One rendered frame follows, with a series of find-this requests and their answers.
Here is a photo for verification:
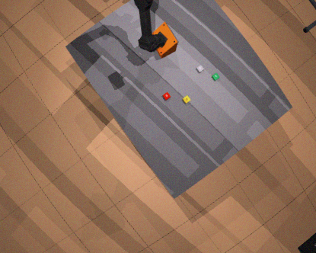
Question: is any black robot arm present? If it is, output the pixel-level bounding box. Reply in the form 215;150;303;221
134;0;167;52

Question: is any green block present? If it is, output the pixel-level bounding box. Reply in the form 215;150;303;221
212;73;219;81

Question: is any yellow block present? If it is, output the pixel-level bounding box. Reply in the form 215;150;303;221
183;95;191;103

